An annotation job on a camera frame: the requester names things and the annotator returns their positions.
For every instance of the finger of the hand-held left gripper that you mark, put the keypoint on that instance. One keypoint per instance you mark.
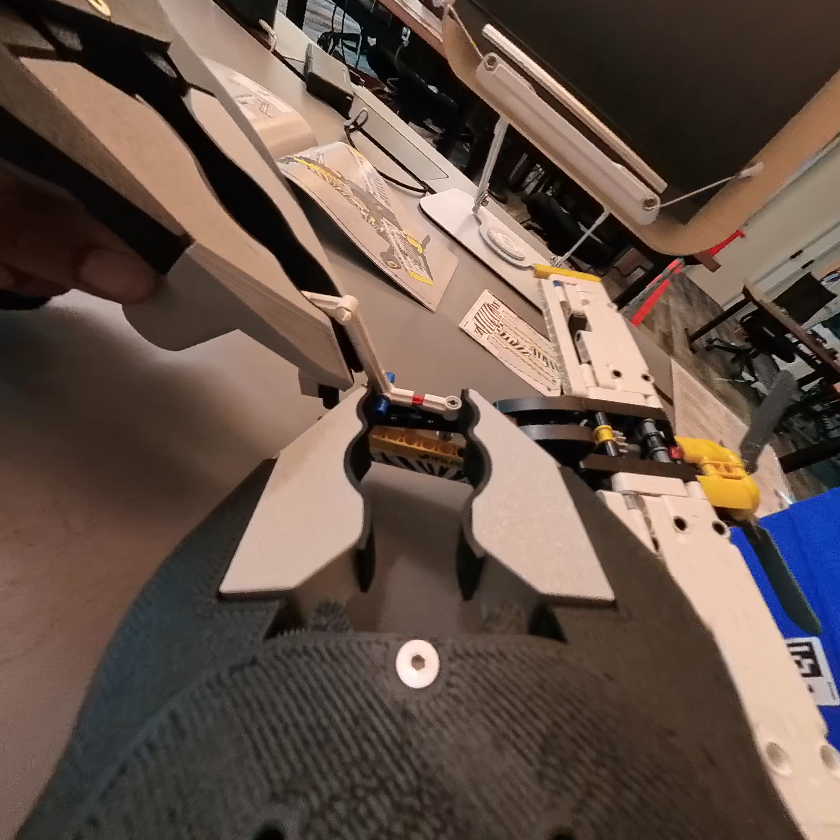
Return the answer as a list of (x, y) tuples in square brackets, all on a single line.
[(210, 121), (131, 151)]

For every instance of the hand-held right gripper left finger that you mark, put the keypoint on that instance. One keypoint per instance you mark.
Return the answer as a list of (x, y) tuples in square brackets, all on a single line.
[(295, 525)]

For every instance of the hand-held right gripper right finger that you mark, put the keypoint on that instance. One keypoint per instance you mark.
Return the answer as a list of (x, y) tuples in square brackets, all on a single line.
[(538, 531)]

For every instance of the white lego link assembly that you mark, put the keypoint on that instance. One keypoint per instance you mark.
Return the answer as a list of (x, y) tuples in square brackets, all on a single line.
[(365, 348)]

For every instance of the yellow white lego plane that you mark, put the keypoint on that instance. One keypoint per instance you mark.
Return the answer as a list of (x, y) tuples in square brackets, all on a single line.
[(590, 341)]

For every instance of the lego instruction booklet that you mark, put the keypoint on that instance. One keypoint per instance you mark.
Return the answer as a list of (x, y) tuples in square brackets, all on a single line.
[(367, 210)]

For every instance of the person's left hand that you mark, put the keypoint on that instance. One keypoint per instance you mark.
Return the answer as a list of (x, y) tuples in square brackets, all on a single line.
[(65, 256)]

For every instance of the black power adapter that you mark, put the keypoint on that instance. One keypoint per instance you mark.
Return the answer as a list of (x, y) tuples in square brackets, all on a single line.
[(328, 82)]

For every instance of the zebra striped sticker sheet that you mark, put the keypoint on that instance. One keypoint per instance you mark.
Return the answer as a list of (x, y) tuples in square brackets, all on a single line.
[(505, 334)]

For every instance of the red desk leg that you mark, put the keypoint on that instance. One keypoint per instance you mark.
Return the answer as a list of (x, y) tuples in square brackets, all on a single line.
[(656, 292)]

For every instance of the blue plastic bin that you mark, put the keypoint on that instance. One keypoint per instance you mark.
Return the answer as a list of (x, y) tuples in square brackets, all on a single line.
[(807, 558)]

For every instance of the black office chair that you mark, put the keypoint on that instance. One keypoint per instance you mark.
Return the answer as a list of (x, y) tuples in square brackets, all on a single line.
[(761, 341)]

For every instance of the black monitor with tan back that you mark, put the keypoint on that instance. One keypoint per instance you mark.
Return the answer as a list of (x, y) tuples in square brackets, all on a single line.
[(656, 79)]

